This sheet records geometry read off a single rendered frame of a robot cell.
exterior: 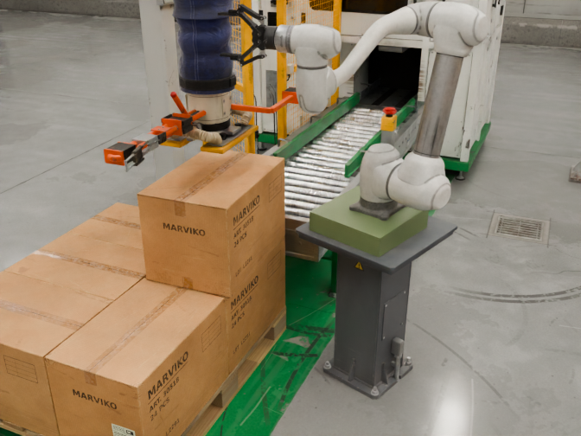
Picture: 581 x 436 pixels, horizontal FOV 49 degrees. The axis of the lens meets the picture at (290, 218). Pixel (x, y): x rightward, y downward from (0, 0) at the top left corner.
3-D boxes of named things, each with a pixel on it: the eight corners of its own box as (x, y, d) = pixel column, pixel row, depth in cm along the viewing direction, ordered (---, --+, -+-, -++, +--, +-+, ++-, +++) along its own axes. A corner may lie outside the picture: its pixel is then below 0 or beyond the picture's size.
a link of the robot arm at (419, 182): (406, 199, 262) (451, 216, 247) (381, 201, 251) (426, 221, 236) (453, 3, 239) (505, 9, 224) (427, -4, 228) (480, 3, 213)
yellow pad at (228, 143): (238, 126, 281) (238, 115, 279) (258, 129, 278) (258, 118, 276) (200, 151, 253) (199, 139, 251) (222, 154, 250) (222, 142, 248)
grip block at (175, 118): (172, 126, 249) (171, 112, 246) (194, 130, 245) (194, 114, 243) (161, 133, 242) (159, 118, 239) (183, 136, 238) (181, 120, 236)
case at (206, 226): (211, 222, 323) (207, 147, 306) (285, 235, 310) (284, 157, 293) (145, 279, 273) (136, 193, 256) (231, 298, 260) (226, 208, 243)
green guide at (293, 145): (347, 101, 527) (347, 90, 523) (359, 102, 523) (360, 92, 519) (261, 164, 394) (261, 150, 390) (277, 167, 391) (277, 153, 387)
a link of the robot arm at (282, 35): (289, 56, 208) (272, 54, 210) (299, 51, 216) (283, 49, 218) (289, 27, 204) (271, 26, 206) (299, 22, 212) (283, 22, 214)
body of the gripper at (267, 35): (273, 27, 207) (247, 25, 210) (274, 53, 210) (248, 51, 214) (283, 23, 213) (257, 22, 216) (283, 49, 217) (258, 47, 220)
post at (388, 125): (373, 278, 380) (385, 113, 337) (385, 279, 378) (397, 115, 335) (370, 283, 374) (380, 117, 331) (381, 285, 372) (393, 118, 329)
